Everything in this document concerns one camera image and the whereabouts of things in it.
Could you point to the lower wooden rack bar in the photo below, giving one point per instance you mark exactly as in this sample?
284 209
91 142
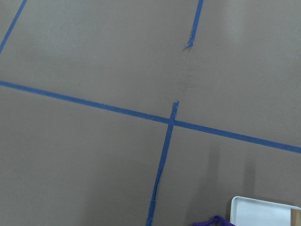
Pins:
295 217

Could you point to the white rack base tray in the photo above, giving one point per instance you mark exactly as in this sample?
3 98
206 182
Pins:
252 212

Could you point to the purple towel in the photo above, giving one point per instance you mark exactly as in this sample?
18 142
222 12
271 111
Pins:
214 221

